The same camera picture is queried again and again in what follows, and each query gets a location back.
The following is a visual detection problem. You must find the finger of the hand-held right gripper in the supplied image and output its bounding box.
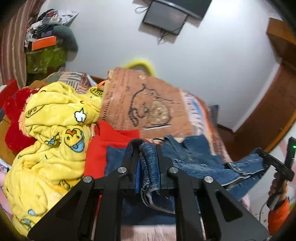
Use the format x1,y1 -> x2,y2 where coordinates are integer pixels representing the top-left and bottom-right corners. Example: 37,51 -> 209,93
254,148 -> 282,172

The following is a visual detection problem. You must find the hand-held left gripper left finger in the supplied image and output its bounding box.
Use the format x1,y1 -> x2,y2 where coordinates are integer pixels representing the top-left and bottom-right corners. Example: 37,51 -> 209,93
27,140 -> 142,241

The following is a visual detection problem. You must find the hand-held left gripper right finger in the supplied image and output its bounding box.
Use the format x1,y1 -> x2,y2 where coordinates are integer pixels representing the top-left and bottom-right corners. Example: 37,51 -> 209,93
155,144 -> 270,241

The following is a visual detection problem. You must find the blue denim jacket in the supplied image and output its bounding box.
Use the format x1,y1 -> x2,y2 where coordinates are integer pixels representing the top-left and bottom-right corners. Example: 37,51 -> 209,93
104,134 -> 264,214

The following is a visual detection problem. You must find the pile of clothes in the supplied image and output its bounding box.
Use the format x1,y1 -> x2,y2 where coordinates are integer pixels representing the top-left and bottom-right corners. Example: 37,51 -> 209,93
24,9 -> 79,47

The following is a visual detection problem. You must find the person's right hand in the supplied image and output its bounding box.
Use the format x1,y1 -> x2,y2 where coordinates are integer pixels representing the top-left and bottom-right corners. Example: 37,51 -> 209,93
268,171 -> 289,202

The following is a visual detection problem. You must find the red cloth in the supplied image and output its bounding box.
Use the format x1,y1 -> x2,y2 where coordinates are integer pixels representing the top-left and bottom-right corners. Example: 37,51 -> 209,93
84,120 -> 141,184

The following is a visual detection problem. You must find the wooden wardrobe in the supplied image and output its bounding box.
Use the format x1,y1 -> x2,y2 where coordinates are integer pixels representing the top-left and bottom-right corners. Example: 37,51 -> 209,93
231,17 -> 296,161

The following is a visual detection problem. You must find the brown printed cushion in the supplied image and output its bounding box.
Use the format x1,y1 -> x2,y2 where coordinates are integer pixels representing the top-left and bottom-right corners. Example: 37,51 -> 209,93
98,67 -> 194,141

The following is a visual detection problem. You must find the dark jacket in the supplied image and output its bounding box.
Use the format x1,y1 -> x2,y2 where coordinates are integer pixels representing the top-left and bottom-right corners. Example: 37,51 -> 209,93
209,105 -> 220,126

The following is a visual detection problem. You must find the yellow duck print blanket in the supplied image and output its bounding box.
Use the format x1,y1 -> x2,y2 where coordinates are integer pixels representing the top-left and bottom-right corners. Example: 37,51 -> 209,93
3,82 -> 107,235

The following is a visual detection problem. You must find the red plush toy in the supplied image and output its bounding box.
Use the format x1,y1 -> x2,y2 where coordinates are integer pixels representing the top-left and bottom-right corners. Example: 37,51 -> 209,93
3,88 -> 39,154

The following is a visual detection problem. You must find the brown cardboard box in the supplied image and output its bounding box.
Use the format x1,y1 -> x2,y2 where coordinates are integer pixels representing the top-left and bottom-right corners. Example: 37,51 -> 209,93
0,113 -> 17,165

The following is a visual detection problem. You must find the green patterned bag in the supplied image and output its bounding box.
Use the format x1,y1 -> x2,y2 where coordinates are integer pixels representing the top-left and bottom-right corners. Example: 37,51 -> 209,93
26,44 -> 68,74

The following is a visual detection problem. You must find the small black monitor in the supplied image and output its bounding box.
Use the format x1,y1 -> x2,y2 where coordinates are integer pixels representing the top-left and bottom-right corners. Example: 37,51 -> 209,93
142,0 -> 188,36

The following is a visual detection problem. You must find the red box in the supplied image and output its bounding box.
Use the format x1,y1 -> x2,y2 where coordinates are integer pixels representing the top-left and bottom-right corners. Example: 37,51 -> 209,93
0,79 -> 19,107

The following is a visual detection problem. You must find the grey pillow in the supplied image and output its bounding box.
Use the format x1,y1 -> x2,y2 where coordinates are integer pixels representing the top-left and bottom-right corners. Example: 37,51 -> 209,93
53,25 -> 78,53

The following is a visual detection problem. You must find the orange box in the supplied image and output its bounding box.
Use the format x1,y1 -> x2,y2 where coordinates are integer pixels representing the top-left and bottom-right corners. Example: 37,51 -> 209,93
31,35 -> 58,50

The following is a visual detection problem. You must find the striped red curtain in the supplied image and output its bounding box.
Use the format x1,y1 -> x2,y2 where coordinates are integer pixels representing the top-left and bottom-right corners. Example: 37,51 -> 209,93
0,0 -> 47,87

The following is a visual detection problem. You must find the yellow ring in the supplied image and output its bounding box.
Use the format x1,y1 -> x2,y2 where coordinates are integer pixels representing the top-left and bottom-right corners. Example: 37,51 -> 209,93
124,58 -> 156,76

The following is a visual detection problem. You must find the black monitor cable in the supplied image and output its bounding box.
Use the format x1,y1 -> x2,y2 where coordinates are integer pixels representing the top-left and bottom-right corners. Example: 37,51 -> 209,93
157,23 -> 184,45

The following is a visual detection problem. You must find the black wall television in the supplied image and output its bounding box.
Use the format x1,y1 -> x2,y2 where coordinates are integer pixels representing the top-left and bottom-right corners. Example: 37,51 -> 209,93
165,0 -> 212,20

